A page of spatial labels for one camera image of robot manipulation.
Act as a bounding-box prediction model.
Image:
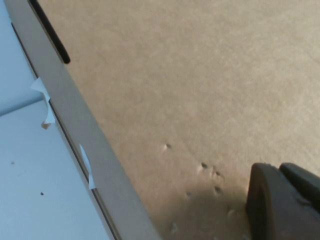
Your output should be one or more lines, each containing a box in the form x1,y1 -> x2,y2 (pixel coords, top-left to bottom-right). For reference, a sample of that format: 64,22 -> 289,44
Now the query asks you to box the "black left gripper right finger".
279,162 -> 320,208

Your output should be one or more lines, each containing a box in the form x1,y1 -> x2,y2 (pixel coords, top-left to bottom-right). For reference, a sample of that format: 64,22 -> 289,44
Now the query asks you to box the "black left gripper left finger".
246,162 -> 320,240

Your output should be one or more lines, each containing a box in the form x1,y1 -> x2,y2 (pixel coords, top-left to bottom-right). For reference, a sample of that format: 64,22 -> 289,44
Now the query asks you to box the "cardboard drawer with window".
4,0 -> 320,240

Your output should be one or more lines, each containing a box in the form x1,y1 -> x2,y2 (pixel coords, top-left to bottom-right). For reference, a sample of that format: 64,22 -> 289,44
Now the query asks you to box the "white paper tape scrap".
79,143 -> 97,190
30,76 -> 56,130

